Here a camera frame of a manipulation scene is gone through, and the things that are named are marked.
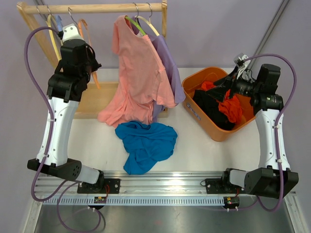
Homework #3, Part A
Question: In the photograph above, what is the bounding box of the black t shirt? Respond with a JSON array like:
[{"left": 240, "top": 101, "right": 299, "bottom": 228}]
[{"left": 192, "top": 90, "right": 235, "bottom": 131}]

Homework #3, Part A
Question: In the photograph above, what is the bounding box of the aluminium frame rail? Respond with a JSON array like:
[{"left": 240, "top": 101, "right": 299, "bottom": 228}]
[{"left": 23, "top": 172, "right": 309, "bottom": 233}]

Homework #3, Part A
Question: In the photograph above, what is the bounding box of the yellow hanger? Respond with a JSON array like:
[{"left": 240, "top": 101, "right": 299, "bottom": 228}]
[{"left": 46, "top": 13, "right": 61, "bottom": 61}]

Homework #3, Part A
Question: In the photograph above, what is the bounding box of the green hanger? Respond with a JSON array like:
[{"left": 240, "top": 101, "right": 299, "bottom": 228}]
[{"left": 124, "top": 16, "right": 146, "bottom": 36}]

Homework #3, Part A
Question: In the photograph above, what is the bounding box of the pink t shirt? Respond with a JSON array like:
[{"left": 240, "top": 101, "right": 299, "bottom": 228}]
[{"left": 97, "top": 15, "right": 178, "bottom": 129}]

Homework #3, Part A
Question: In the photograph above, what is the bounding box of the orange tan hanger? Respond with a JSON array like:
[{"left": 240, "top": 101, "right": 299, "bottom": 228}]
[{"left": 68, "top": 7, "right": 101, "bottom": 89}]

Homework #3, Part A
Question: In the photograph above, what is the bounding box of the wooden clothes rack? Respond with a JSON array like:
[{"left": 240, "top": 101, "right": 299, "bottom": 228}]
[{"left": 17, "top": 0, "right": 169, "bottom": 119}]

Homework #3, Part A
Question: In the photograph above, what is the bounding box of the cream hanger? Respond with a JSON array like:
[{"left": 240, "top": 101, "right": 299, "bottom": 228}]
[{"left": 134, "top": 2, "right": 160, "bottom": 36}]

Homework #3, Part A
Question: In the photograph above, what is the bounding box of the orange t shirt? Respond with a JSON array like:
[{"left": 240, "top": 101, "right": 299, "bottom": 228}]
[{"left": 198, "top": 81, "right": 242, "bottom": 125}]

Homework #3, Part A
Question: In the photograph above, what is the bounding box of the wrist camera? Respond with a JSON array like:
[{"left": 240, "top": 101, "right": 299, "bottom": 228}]
[
  {"left": 234, "top": 53, "right": 250, "bottom": 79},
  {"left": 57, "top": 24, "right": 86, "bottom": 46}
]

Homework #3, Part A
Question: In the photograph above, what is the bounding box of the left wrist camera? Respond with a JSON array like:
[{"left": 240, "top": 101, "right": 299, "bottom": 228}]
[{"left": 57, "top": 24, "right": 86, "bottom": 46}]

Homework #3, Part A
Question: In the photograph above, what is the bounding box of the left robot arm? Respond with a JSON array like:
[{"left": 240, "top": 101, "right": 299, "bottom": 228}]
[{"left": 27, "top": 39, "right": 105, "bottom": 193}]

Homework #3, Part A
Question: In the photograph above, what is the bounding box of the blue t shirt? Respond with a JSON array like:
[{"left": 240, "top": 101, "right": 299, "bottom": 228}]
[{"left": 115, "top": 121, "right": 178, "bottom": 175}]

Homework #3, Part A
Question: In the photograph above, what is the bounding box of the light blue hanger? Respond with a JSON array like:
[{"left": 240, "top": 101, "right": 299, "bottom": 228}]
[{"left": 46, "top": 5, "right": 63, "bottom": 40}]

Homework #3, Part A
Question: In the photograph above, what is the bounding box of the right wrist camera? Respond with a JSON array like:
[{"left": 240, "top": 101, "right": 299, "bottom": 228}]
[{"left": 234, "top": 53, "right": 250, "bottom": 79}]

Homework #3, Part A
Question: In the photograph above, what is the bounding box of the purple t shirt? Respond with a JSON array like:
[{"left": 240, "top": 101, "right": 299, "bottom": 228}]
[{"left": 131, "top": 17, "right": 187, "bottom": 123}]

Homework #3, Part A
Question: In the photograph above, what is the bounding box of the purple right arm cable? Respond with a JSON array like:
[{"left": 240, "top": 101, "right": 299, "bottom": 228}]
[{"left": 228, "top": 53, "right": 298, "bottom": 212}]

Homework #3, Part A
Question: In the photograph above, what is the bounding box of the orange plastic basket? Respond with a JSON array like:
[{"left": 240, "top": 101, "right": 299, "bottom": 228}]
[{"left": 182, "top": 67, "right": 255, "bottom": 142}]

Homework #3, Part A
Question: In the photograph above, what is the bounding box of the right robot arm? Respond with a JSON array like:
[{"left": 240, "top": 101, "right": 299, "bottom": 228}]
[{"left": 206, "top": 64, "right": 299, "bottom": 199}]

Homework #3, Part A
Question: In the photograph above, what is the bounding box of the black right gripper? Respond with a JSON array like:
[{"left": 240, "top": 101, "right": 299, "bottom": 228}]
[{"left": 206, "top": 66, "right": 261, "bottom": 103}]

